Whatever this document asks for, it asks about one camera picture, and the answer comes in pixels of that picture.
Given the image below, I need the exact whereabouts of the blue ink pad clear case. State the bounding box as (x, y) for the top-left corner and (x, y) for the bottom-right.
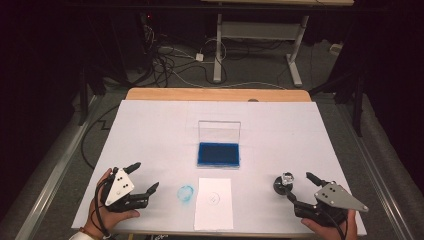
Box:
(196, 120), (242, 169)

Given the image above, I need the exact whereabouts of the brown bracelet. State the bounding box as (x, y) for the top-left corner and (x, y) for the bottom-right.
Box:
(78, 226), (101, 240)

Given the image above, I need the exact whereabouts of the metal floor rail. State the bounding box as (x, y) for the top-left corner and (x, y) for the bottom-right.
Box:
(329, 99), (416, 240)
(13, 95), (103, 240)

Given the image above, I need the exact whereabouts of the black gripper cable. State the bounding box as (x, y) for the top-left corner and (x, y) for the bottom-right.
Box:
(319, 206), (347, 240)
(93, 174), (113, 239)

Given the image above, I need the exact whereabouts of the white metal frame desk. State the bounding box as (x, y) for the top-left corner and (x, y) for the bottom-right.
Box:
(199, 0), (355, 89)

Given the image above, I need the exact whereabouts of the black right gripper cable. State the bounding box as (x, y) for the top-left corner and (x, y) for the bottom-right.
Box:
(319, 206), (347, 240)

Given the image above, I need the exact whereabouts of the black stand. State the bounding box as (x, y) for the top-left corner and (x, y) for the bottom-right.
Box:
(77, 61), (108, 127)
(308, 63), (367, 138)

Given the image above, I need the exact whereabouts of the black stamp with crystal knob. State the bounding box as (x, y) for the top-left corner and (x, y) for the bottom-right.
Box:
(273, 171), (296, 196)

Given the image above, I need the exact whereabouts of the white paper sheet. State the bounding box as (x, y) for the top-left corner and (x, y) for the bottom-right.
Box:
(193, 177), (235, 232)

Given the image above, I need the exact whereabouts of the tangle of floor cables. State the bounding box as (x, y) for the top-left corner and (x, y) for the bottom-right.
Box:
(138, 31), (231, 89)

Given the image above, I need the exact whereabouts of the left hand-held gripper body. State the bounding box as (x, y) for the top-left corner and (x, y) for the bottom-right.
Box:
(99, 166), (150, 213)

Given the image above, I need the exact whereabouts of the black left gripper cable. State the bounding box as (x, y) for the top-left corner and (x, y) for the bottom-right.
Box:
(93, 174), (113, 239)

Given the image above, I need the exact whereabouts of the person's right hand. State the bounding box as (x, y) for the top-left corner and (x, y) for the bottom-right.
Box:
(300, 209), (359, 240)

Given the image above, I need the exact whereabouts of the person's left hand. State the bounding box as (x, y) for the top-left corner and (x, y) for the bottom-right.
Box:
(82, 168), (141, 240)

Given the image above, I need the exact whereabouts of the black power strip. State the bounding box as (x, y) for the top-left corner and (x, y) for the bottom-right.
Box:
(139, 12), (156, 46)

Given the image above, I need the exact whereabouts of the long black floor cable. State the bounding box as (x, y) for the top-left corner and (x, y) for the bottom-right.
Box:
(80, 104), (122, 170)

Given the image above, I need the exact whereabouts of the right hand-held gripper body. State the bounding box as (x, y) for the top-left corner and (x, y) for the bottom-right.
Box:
(293, 181), (370, 228)

